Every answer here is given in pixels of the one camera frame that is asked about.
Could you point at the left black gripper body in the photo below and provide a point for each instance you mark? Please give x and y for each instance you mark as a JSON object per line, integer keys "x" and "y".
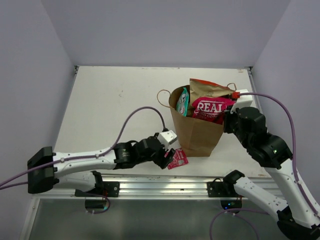
{"x": 157, "y": 157}

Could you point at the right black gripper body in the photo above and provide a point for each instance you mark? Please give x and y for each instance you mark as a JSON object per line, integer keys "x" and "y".
{"x": 230, "y": 126}

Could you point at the small pink snack packet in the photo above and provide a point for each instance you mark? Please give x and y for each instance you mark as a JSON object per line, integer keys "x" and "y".
{"x": 179, "y": 159}

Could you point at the brown paper bag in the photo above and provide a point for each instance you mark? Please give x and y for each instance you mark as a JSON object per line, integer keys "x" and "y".
{"x": 196, "y": 137}

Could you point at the pink REAL crisps bag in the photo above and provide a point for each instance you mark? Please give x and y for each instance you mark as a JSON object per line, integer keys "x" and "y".
{"x": 211, "y": 109}

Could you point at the teal Fox's mint candy bag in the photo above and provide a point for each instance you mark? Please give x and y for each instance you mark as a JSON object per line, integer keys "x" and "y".
{"x": 183, "y": 102}

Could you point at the red cream cassava chips bag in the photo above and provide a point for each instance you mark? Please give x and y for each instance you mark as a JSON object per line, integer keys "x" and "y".
{"x": 202, "y": 88}

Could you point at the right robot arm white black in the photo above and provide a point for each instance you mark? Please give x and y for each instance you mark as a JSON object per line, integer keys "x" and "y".
{"x": 297, "y": 214}

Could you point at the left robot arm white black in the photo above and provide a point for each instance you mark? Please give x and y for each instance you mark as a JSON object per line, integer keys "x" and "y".
{"x": 47, "y": 170}

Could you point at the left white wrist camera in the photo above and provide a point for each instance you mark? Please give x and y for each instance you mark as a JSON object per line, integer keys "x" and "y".
{"x": 166, "y": 137}

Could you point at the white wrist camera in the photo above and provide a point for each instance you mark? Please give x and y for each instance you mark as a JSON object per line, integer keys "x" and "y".
{"x": 241, "y": 100}
{"x": 166, "y": 137}

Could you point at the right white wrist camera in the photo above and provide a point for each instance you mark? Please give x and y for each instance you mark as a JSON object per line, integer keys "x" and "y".
{"x": 241, "y": 100}

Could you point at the aluminium rail frame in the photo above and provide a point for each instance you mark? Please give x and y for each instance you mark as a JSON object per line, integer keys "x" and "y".
{"x": 152, "y": 204}

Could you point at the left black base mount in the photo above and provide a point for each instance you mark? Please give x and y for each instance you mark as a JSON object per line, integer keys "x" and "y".
{"x": 109, "y": 189}

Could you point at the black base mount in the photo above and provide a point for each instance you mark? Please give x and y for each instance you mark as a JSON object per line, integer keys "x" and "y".
{"x": 218, "y": 188}
{"x": 109, "y": 189}

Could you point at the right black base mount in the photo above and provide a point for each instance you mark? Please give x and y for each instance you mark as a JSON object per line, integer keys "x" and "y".
{"x": 218, "y": 188}

